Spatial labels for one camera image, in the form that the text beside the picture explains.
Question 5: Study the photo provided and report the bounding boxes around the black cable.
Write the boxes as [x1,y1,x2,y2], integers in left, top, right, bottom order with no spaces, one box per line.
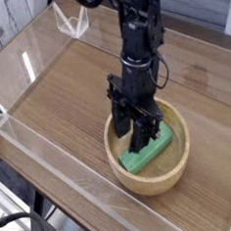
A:
[0,209,45,231]

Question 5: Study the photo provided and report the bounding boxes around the green rectangular block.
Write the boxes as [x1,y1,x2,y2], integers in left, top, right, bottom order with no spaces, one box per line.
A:
[117,121,173,175]

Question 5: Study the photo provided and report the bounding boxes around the black table leg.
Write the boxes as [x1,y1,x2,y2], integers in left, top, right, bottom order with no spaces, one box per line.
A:
[33,192,45,215]

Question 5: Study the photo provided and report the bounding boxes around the brown wooden bowl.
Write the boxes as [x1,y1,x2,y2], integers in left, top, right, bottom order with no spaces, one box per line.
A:
[104,98,191,197]

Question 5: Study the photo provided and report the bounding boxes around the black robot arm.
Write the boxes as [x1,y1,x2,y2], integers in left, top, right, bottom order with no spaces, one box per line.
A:
[75,0,165,153]

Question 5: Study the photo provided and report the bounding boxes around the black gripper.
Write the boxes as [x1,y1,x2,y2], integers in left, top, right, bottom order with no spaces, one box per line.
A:
[108,55,162,154]

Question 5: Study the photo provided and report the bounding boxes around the clear acrylic tray walls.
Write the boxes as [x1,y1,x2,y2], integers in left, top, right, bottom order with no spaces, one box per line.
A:
[0,0,231,231]

